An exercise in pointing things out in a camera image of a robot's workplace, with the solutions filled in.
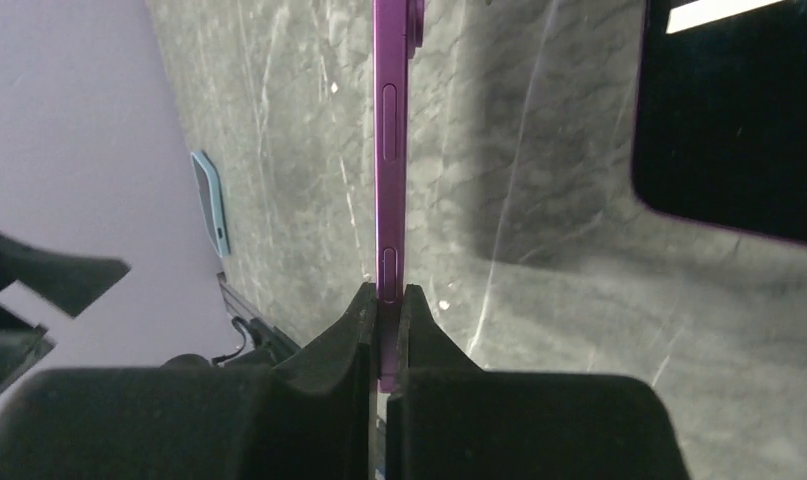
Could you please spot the black phone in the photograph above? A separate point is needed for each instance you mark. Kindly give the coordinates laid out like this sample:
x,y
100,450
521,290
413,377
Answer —
x,y
721,115

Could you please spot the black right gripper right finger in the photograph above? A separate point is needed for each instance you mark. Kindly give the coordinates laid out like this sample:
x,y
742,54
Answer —
x,y
450,419

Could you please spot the black base frame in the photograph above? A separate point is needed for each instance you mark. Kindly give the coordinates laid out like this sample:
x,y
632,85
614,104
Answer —
x,y
262,343

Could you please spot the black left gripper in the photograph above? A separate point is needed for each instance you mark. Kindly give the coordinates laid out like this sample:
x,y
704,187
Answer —
x,y
69,282

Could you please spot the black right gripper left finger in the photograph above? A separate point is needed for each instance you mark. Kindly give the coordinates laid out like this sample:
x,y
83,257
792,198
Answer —
x,y
310,417

